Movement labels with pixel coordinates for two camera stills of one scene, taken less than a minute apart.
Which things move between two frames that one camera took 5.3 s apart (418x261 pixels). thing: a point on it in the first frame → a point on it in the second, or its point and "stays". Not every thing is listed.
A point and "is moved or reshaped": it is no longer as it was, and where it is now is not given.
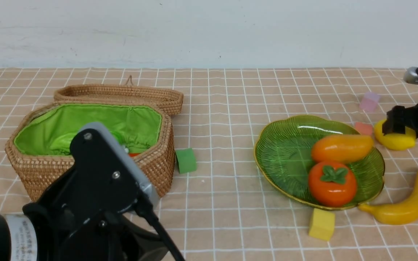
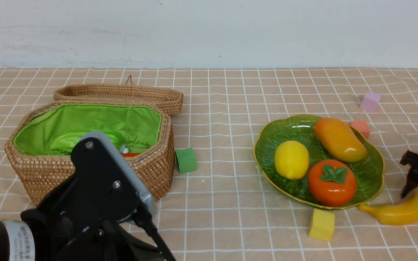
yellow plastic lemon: [397, 141] → [291, 159]
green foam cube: [186, 160] stays
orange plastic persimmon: [332, 184] stays
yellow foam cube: [322, 224] stays
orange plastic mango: [339, 148] is moved or reshaped
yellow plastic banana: [410, 207] stays
